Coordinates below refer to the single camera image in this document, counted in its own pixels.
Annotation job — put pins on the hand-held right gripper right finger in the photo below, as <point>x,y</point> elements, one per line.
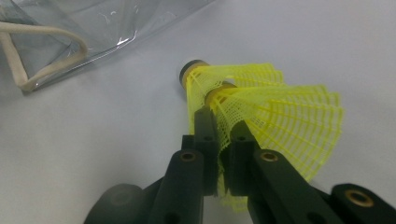
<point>241,155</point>

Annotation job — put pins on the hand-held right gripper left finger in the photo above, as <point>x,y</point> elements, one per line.
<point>207,140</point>

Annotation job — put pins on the yellow shuttlecock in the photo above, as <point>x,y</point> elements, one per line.
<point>295,118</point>
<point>243,73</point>

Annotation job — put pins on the clear plastic bag beige trim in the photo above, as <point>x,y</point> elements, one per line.
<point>93,25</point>

